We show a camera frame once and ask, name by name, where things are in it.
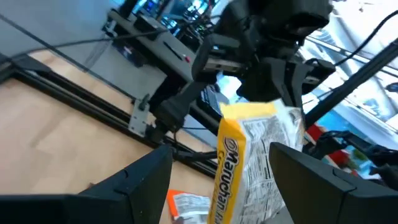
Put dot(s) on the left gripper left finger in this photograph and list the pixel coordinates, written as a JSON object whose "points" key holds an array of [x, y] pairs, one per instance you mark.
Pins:
{"points": [[133, 193]]}

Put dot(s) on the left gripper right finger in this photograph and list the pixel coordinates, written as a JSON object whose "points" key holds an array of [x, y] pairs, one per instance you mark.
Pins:
{"points": [[314, 193]]}

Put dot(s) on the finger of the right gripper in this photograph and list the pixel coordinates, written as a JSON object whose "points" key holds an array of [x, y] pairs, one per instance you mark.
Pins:
{"points": [[264, 87], [292, 81]]}

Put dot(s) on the yellow ramen packet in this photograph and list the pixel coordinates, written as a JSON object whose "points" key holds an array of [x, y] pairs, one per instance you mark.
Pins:
{"points": [[230, 174]]}

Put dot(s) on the black background robot arm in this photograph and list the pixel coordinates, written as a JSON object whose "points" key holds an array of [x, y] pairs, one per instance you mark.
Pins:
{"points": [[329, 141]]}

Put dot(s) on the orange ramen packet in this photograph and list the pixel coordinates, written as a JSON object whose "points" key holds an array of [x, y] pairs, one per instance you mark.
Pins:
{"points": [[189, 205]]}

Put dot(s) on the silver arm base bracket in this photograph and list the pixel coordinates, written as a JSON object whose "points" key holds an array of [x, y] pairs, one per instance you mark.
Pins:
{"points": [[138, 118]]}

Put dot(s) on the black aluminium table frame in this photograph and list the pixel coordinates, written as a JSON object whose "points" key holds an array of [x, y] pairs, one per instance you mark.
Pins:
{"points": [[62, 90]]}

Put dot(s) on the black desk post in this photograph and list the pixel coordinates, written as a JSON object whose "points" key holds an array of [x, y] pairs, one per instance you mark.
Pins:
{"points": [[127, 7]]}

